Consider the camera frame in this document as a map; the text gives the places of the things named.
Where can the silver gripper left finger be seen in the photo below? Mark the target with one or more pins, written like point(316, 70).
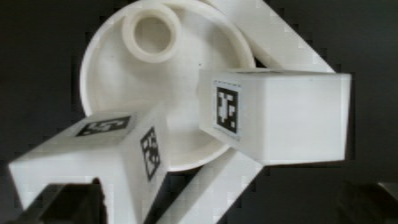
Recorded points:
point(67, 204)

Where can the white front fence bar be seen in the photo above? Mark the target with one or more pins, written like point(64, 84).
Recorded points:
point(213, 190)

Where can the white fence bar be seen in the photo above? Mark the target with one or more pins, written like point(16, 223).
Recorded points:
point(213, 190)
point(279, 47)

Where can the white right fence bar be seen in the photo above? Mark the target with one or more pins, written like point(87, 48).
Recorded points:
point(279, 47)

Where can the white stool leg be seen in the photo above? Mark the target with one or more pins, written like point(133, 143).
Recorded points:
point(108, 150)
point(274, 112)

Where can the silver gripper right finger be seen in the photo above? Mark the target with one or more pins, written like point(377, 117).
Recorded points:
point(377, 205)

